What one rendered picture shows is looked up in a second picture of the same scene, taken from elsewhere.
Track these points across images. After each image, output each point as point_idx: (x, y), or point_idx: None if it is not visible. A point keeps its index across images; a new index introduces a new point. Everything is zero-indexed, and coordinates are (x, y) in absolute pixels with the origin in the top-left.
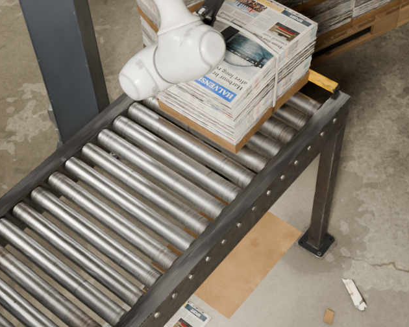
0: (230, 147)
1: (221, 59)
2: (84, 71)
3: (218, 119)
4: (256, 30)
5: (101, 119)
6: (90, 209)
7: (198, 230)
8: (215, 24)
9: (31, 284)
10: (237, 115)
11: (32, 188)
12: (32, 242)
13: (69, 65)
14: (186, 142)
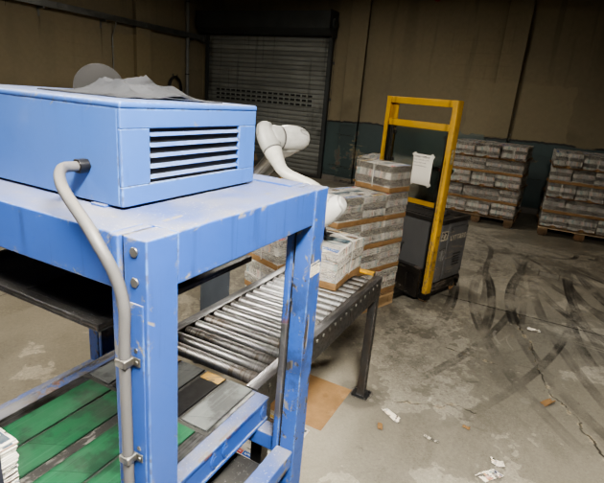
0: (333, 287)
1: (345, 208)
2: (225, 294)
3: (328, 268)
4: (338, 236)
5: (260, 281)
6: (266, 307)
7: (327, 313)
8: None
9: (243, 329)
10: (338, 264)
11: (231, 300)
12: (238, 316)
13: (219, 289)
14: None
